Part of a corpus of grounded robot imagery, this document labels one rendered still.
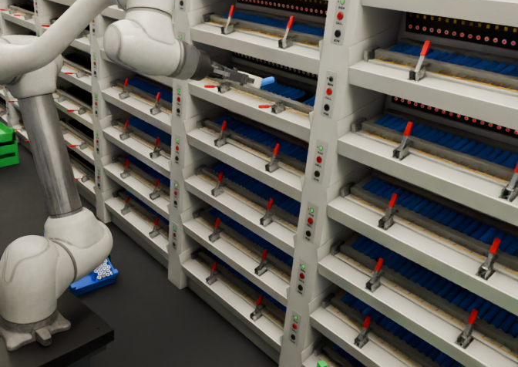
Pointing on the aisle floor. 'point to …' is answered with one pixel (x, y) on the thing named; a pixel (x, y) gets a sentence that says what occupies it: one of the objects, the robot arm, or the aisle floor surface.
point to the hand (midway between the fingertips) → (248, 79)
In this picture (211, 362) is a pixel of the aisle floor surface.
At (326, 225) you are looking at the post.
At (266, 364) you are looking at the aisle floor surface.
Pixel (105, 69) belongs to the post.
